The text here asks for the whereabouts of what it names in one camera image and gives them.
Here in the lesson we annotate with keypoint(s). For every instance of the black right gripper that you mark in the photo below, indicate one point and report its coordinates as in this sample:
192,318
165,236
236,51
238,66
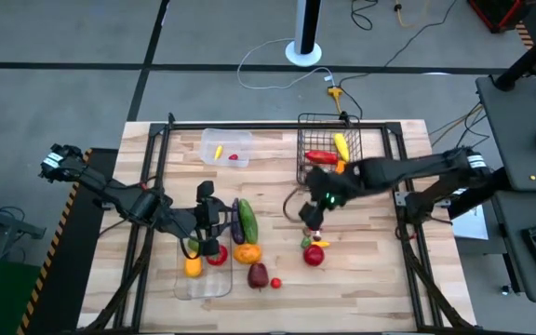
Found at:
330,186

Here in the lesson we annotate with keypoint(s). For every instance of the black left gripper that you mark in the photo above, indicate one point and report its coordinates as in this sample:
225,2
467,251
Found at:
210,216

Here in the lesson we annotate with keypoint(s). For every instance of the red tomato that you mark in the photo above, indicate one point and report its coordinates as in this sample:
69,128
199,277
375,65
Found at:
222,259

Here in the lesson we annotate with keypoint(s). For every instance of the green lime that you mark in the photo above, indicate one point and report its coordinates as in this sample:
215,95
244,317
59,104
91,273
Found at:
193,245

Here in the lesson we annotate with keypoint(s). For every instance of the orange citrus fruit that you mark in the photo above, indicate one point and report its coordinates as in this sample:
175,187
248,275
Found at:
193,267

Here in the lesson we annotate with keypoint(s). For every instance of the small green pepper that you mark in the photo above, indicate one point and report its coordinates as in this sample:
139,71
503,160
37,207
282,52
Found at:
305,242

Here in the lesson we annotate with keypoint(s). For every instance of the orange bell pepper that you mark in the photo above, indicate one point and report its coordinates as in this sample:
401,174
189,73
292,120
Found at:
247,253

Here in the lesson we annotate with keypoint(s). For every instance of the green cucumber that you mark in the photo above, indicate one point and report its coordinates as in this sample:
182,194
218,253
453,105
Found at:
248,221

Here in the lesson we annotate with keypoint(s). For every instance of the dark red apple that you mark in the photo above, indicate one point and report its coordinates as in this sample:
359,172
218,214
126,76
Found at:
257,275

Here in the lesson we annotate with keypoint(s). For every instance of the long red pepper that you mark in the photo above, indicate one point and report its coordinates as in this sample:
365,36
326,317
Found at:
321,157

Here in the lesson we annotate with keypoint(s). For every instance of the small cherry tomato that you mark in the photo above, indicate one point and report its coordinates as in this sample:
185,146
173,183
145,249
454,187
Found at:
275,283

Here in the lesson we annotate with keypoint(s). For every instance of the small red pepper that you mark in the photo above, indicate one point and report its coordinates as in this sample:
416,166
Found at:
233,156

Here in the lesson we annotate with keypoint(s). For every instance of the yellow banana toy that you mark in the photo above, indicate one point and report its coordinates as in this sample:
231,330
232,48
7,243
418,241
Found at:
320,243
218,152

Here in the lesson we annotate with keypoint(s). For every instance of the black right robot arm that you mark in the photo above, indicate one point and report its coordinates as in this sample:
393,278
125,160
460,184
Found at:
412,167

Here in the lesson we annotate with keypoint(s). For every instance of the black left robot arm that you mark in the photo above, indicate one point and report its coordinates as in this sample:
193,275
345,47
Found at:
147,209

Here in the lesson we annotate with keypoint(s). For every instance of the small brown mushroom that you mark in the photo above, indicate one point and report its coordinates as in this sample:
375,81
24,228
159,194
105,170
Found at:
317,234

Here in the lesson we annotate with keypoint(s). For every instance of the purple eggplant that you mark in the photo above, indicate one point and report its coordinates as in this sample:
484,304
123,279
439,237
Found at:
237,228

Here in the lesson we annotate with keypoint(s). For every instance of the clear plastic bin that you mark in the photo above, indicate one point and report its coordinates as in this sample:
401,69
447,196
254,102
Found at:
203,286

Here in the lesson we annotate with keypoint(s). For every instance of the red zip tie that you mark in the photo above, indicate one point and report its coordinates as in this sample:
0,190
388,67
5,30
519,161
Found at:
144,185

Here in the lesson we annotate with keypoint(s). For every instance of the frosted plastic container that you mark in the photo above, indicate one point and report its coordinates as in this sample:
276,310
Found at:
240,139

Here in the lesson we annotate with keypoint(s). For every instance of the yellow power plug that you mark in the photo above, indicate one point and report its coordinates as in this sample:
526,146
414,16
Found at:
334,92

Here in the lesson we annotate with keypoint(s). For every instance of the black hazard striped platform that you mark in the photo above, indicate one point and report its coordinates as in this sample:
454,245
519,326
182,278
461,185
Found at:
63,279

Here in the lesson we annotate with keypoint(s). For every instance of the white paper sheet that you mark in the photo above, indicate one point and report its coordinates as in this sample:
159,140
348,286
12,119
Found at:
473,225

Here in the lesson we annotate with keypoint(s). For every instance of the white black pole stand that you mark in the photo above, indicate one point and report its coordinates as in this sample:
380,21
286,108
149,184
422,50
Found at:
303,53

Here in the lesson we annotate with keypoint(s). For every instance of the grey metal stand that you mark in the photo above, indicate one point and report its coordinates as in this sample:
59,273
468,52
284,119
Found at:
7,223

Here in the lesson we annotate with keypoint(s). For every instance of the grey side desk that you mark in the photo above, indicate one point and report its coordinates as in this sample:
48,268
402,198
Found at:
514,139

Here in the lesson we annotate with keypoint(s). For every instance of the red black case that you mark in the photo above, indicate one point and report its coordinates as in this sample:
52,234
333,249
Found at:
500,11

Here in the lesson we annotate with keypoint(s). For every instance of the black aluminium table frame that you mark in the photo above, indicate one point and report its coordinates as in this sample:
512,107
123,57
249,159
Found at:
272,126

